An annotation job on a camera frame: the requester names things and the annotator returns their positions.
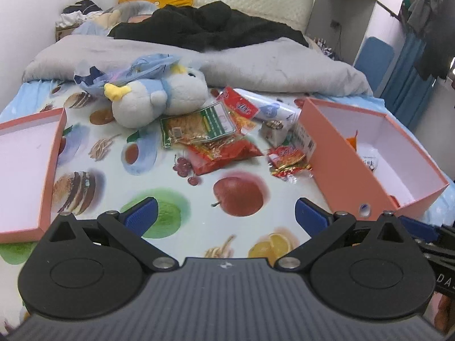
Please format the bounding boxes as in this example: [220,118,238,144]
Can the pile of clothes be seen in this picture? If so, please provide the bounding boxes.
[60,0,107,27]

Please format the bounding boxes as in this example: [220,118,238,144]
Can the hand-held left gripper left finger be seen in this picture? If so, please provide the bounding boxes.
[41,197,180,273]

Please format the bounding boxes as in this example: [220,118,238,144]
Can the small candy box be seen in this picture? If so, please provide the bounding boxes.
[262,120,289,148]

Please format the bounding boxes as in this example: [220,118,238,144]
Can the red topped clear snack packet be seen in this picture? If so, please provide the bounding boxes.
[216,86,262,131]

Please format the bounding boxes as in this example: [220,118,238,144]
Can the blue white plush penguin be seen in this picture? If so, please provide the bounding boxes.
[104,65,209,129]

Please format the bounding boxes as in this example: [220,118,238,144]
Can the blue chair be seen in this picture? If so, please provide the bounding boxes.
[353,36,395,86]

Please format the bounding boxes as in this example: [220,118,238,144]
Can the pink cardboard box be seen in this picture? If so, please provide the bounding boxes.
[291,97,450,220]

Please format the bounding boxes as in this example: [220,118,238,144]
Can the green snack packet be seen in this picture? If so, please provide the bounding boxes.
[160,102,237,150]

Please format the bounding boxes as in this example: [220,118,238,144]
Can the small red yellow snack packet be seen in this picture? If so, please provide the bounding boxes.
[266,145,312,180]

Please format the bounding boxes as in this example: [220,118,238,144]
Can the white tissue roll blue heart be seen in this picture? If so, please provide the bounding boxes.
[235,89,301,123]

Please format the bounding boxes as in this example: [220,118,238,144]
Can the light blue plastic bag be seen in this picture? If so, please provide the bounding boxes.
[74,54,182,96]

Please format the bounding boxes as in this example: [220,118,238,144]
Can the checkered cloth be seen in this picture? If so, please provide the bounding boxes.
[315,36,338,61]

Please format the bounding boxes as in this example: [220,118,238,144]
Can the dark hanging clothes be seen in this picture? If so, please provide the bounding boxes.
[405,0,455,80]

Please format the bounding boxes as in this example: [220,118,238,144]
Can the pink box lid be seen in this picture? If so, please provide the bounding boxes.
[0,108,67,244]

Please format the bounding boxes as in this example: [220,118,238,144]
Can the large red snack packet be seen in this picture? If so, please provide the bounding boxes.
[185,138,264,175]

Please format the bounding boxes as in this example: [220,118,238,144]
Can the blue curtain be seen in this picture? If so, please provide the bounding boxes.
[380,28,438,128]

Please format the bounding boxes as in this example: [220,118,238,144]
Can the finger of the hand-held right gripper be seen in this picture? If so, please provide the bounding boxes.
[401,216,455,256]

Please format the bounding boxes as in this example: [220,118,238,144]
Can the light blue cartoon blanket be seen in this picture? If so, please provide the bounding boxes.
[71,1,160,37]

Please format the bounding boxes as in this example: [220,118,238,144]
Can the grey blanket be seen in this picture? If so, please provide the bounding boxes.
[22,36,374,96]

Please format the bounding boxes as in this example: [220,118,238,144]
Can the fruit printed bed sheet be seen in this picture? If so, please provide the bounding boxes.
[0,78,392,327]

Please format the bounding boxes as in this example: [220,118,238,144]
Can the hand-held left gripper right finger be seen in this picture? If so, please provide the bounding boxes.
[274,198,415,273]

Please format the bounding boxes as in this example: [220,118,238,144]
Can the black jacket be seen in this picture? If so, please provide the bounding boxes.
[107,1,310,52]

